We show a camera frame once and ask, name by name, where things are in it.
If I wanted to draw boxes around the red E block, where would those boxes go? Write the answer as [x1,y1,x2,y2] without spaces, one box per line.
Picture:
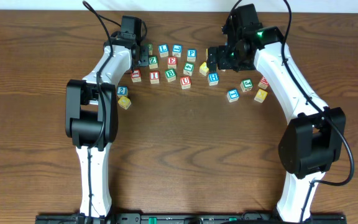
[167,57,177,69]

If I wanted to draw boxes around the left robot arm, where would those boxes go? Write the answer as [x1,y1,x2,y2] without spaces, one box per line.
[65,31,149,220]

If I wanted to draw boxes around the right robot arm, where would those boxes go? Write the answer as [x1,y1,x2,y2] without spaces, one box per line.
[206,24,349,223]

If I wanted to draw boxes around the green Z block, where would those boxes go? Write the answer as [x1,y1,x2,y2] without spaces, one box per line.
[149,56,158,69]

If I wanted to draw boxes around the yellow O block centre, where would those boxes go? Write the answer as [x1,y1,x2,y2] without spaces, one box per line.
[199,62,209,76]

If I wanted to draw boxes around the yellow o block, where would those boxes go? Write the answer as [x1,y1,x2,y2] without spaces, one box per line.
[199,62,209,76]
[118,96,132,110]

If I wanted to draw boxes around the green R block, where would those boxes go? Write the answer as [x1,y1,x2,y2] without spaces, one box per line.
[147,43,153,56]

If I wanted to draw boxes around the red I block sideways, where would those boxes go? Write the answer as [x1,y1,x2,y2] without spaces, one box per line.
[131,70,142,83]

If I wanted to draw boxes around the red I block upright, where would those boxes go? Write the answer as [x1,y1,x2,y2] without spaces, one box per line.
[150,71,160,84]

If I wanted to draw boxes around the blue H block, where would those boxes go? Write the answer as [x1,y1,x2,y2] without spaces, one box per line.
[208,73,219,86]

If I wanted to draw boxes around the blue P block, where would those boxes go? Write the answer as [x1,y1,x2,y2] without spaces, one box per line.
[187,49,197,62]

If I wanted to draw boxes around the blue L block upright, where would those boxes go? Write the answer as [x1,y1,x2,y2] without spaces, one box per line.
[158,44,169,58]

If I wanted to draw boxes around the green J block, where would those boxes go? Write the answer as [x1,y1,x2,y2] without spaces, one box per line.
[241,78,254,92]

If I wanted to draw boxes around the green B block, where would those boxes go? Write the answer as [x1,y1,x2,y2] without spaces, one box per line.
[165,68,177,82]

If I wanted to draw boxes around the red U block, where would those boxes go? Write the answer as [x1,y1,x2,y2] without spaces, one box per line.
[180,76,191,90]

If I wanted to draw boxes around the blue L block rotated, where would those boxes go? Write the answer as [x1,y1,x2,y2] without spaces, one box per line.
[172,44,183,58]

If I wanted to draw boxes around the blue 2 block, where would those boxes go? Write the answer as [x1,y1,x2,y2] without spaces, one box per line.
[117,86,129,98]

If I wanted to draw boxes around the red M block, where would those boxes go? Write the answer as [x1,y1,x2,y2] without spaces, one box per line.
[258,77,269,90]

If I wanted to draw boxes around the blue I block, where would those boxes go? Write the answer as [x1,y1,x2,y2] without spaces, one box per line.
[226,89,239,103]

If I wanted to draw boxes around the yellow X block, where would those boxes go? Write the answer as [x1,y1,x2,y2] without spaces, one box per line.
[254,89,268,103]

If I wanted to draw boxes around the yellow O block left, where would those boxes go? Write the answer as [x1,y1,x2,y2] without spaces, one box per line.
[118,96,132,110]

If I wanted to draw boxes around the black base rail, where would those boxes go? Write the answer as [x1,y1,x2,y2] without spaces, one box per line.
[35,212,347,224]

